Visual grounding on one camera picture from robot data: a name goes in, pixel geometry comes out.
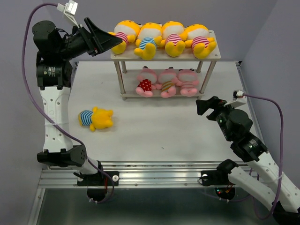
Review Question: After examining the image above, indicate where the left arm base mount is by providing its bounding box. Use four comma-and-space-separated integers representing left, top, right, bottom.
73, 171, 120, 187

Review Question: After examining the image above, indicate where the pink toy yellow striped shirt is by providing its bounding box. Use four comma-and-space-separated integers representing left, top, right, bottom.
155, 67, 178, 98

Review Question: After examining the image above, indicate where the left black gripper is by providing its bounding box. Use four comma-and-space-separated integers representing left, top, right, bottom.
58, 16, 122, 60

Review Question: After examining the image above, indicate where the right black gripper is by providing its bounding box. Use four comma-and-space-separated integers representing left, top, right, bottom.
196, 95, 239, 141

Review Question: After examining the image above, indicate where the yellow toy blue stripes face-down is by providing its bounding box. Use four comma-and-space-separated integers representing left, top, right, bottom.
78, 106, 114, 132

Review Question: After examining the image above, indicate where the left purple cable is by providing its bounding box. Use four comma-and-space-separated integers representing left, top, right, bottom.
22, 2, 115, 204

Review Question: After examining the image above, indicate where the purple cable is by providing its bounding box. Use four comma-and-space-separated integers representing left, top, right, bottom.
22, 2, 115, 204
201, 93, 284, 220

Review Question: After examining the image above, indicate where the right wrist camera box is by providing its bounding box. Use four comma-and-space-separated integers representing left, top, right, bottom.
224, 90, 247, 108

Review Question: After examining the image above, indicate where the yellow toy pink stripes face-down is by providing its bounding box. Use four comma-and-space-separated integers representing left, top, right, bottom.
109, 20, 143, 54

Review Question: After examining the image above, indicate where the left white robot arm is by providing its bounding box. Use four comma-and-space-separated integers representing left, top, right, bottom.
32, 17, 121, 185

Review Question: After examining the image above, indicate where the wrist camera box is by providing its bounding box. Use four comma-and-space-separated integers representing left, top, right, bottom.
57, 0, 82, 28
224, 90, 247, 108

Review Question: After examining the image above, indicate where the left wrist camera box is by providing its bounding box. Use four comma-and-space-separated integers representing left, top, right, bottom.
57, 0, 82, 28

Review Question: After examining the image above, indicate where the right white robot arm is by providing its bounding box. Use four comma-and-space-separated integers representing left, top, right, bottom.
196, 94, 300, 225

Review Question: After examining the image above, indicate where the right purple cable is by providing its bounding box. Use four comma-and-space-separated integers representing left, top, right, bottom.
201, 93, 284, 220

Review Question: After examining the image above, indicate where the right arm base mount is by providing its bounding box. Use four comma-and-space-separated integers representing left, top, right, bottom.
198, 170, 230, 187

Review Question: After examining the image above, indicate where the aluminium rail frame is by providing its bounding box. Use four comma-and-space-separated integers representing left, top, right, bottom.
28, 61, 291, 225

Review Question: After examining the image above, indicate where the pink toy red polka shirt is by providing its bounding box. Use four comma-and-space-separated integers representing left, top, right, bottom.
135, 66, 158, 98

